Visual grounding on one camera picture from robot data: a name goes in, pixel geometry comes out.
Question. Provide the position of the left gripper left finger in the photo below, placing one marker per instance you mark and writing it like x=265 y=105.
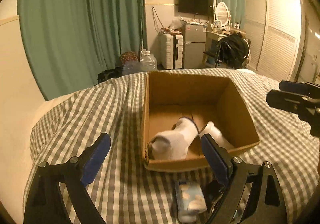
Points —
x=45 y=202

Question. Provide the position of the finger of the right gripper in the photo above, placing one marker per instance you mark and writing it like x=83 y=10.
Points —
x=290 y=102
x=308 y=89

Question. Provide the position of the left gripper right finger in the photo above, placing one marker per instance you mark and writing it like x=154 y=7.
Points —
x=265 y=203

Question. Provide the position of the blue tissue pack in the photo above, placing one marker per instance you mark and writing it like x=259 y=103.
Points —
x=190 y=200

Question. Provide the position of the white sock pair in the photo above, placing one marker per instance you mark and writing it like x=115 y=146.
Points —
x=174 y=144

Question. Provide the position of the black jacket on chair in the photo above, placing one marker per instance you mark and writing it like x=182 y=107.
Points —
x=233 y=50

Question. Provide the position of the white louvered wardrobe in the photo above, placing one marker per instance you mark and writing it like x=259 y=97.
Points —
x=274 y=29

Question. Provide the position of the grey checked bed cover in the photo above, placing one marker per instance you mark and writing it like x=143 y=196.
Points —
x=124 y=191

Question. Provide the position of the white dressing table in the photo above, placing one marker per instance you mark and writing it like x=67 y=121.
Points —
x=210 y=53

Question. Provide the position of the white oval vanity mirror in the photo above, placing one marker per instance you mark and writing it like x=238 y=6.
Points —
x=222 y=13

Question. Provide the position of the brown cardboard box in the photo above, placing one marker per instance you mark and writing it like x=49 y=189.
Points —
x=202 y=95

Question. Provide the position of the silver mini fridge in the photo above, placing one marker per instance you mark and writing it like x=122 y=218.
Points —
x=194 y=42

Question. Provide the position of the white hard suitcase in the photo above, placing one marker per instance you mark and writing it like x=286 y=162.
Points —
x=171 y=47

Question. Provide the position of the black bag on floor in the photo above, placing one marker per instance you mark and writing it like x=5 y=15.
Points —
x=108 y=74

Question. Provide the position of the clear water jug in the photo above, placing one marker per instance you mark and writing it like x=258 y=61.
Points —
x=148 y=61
x=131 y=67

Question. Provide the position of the dotted brown bag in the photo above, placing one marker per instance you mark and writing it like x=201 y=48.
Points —
x=127 y=57

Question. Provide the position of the black wall television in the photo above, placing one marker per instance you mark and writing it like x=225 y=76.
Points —
x=196 y=7

